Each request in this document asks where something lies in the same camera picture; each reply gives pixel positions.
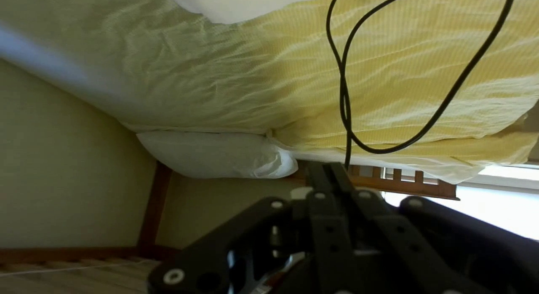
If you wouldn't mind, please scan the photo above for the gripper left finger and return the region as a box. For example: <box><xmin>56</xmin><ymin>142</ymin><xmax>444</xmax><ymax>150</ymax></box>
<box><xmin>147</xmin><ymin>161</ymin><xmax>355</xmax><ymax>294</ymax></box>

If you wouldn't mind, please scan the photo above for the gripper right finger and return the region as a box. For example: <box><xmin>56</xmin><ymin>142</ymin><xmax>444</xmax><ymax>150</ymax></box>
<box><xmin>328</xmin><ymin>161</ymin><xmax>539</xmax><ymax>294</ymax></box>

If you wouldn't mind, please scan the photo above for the black cable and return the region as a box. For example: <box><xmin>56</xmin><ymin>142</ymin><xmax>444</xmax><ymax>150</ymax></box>
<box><xmin>326</xmin><ymin>0</ymin><xmax>518</xmax><ymax>169</ymax></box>

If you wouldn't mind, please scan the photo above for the small white pillow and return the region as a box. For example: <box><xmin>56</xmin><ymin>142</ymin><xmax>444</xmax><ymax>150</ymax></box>
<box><xmin>136</xmin><ymin>131</ymin><xmax>299</xmax><ymax>179</ymax></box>

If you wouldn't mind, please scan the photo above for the yellow waffle pillow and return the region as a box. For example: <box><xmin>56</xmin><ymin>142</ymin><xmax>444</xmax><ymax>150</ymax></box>
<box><xmin>248</xmin><ymin>0</ymin><xmax>539</xmax><ymax>166</ymax></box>

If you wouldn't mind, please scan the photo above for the pale green pillow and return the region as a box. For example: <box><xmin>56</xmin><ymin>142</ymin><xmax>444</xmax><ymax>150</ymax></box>
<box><xmin>0</xmin><ymin>0</ymin><xmax>287</xmax><ymax>135</ymax></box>

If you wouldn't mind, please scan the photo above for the window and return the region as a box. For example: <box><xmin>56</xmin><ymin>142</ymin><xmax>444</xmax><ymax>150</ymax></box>
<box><xmin>381</xmin><ymin>164</ymin><xmax>539</xmax><ymax>241</ymax></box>

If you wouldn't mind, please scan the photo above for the wooden headboard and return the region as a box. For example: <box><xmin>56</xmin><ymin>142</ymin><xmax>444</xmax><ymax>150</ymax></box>
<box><xmin>291</xmin><ymin>160</ymin><xmax>460</xmax><ymax>201</ymax></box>

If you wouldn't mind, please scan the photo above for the brown wooden trim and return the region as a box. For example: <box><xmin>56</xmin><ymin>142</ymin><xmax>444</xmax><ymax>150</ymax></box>
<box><xmin>0</xmin><ymin>160</ymin><xmax>179</xmax><ymax>265</ymax></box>

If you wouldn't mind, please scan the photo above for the white cloth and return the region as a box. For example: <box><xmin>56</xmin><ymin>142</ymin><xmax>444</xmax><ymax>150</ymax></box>
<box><xmin>163</xmin><ymin>0</ymin><xmax>348</xmax><ymax>25</ymax></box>

